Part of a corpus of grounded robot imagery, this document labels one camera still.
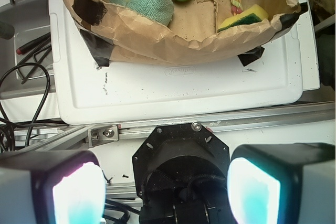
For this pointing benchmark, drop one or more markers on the red-tipped black screwdriver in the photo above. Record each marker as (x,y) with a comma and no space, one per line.
(31,44)

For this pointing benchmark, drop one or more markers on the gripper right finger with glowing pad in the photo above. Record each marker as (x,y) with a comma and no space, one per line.
(282,183)

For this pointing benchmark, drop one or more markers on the brown paper bag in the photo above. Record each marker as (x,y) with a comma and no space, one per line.
(190,38)

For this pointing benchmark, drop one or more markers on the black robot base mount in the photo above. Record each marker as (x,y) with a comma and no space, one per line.
(180,174)

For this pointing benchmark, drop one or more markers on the white plastic bin lid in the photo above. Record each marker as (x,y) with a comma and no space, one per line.
(89,94)

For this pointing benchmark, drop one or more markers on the aluminium frame rail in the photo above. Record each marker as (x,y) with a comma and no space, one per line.
(303,122)

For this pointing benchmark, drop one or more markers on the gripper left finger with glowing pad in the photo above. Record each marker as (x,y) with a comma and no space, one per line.
(51,187)

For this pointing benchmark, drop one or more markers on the yellow green sponge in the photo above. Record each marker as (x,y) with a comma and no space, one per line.
(254,14)

